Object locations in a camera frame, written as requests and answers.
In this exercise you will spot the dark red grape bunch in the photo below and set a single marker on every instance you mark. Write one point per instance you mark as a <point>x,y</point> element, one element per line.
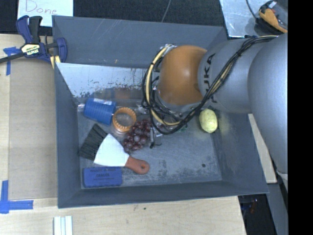
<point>137,137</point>

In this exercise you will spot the clear jar with orange rim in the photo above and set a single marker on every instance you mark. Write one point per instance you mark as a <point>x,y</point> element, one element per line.
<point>124,119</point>

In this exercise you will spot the grey metal bin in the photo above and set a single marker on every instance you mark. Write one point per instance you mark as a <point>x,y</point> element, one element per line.
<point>185,160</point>

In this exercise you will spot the yellow lemon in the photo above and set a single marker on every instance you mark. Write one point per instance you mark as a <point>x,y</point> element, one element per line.
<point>208,121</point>

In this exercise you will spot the blue ribbed plastic cup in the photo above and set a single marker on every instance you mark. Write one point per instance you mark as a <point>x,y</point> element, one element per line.
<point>99,111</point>

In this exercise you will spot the blue eraser block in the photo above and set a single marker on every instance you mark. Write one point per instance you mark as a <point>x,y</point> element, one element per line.
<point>102,177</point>

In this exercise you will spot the pale flat board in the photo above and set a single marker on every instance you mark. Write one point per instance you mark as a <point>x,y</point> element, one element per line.
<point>31,131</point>

